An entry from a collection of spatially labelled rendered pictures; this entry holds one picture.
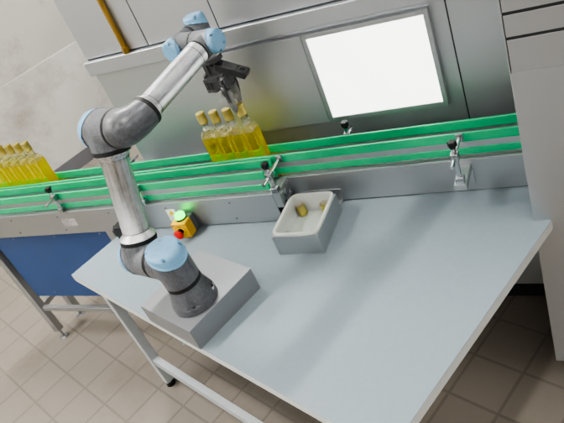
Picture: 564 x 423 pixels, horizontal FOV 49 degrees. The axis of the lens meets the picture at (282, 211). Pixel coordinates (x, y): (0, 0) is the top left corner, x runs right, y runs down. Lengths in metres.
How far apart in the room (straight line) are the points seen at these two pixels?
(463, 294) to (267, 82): 1.04
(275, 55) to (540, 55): 0.93
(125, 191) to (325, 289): 0.67
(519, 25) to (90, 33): 1.62
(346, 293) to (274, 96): 0.81
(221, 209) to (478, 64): 1.04
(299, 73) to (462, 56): 0.55
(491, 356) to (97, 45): 1.96
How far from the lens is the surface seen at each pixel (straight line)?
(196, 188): 2.38
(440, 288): 1.82
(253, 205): 2.29
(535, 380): 2.53
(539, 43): 1.67
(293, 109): 2.32
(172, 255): 1.84
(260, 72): 2.29
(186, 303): 1.93
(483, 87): 2.16
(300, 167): 2.25
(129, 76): 2.61
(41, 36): 5.45
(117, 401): 3.17
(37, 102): 5.42
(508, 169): 2.07
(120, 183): 1.90
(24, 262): 3.39
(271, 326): 1.91
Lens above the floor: 2.02
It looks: 33 degrees down
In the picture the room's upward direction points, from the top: 24 degrees counter-clockwise
